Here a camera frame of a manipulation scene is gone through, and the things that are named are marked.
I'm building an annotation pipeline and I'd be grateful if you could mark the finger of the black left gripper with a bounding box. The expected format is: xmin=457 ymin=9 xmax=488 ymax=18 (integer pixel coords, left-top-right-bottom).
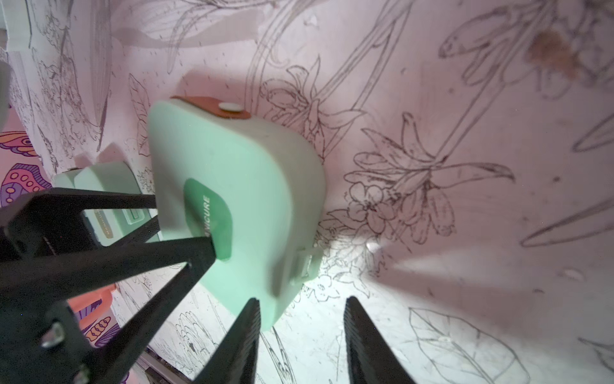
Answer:
xmin=1 ymin=188 xmax=215 ymax=383

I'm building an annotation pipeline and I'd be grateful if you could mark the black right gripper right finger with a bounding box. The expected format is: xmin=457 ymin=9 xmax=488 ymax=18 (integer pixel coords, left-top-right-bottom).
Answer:
xmin=344 ymin=296 xmax=416 ymax=384

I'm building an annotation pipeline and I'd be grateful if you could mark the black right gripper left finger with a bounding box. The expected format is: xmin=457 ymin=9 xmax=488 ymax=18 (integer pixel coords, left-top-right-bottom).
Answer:
xmin=193 ymin=298 xmax=261 ymax=384

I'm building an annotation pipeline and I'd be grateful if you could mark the green case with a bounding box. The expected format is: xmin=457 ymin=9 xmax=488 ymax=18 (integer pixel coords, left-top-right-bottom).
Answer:
xmin=148 ymin=97 xmax=326 ymax=331
xmin=52 ymin=161 xmax=152 ymax=246

